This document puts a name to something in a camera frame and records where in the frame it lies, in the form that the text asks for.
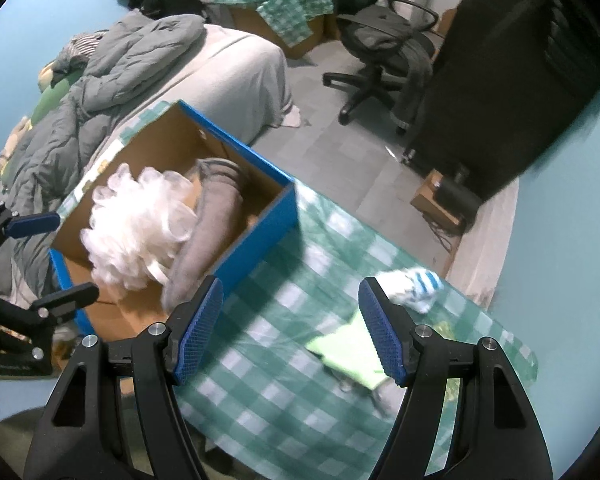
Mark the neon green sock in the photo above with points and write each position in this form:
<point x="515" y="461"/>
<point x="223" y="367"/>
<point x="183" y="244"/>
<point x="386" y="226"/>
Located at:
<point x="350" y="351"/>

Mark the blue cardboard box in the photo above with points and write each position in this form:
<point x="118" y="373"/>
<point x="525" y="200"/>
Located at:
<point x="172" y="137"/>

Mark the black cabinet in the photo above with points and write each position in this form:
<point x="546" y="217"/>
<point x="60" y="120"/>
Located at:
<point x="510" y="78"/>

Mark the taupe fleece mitten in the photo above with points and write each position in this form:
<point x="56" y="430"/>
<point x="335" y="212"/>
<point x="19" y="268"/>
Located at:
<point x="218" y="209"/>

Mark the green checkered tablecloth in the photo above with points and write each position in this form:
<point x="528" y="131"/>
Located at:
<point x="265" y="392"/>

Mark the black round device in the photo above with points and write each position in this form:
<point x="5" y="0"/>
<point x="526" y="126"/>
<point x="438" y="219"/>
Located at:
<point x="457" y="200"/>

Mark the black office chair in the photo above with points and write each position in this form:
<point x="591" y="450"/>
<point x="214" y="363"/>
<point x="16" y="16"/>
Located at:
<point x="391" y="41"/>

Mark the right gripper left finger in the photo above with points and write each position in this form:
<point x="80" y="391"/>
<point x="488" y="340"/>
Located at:
<point x="113" y="413"/>

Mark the small brown cardboard box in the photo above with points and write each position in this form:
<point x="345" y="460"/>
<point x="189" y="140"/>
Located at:
<point x="424" y="201"/>

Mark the white mesh bath loofah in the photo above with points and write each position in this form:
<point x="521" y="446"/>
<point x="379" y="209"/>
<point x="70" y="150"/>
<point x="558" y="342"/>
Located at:
<point x="137" y="226"/>

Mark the white sheet covered sofa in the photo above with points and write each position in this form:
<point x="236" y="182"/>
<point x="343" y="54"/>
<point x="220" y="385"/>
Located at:
<point x="235" y="79"/>

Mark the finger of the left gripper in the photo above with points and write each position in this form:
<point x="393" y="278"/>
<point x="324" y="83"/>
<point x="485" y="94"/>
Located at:
<point x="19" y="226"/>
<point x="61" y="307"/>

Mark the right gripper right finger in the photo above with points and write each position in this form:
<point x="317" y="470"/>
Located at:
<point x="496" y="434"/>

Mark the grey quilted blanket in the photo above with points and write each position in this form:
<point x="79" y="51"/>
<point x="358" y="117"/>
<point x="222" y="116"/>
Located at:
<point x="130" y="62"/>

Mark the blue white striped plastic bag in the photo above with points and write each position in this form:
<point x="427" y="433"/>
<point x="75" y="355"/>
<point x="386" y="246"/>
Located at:
<point x="416" y="288"/>

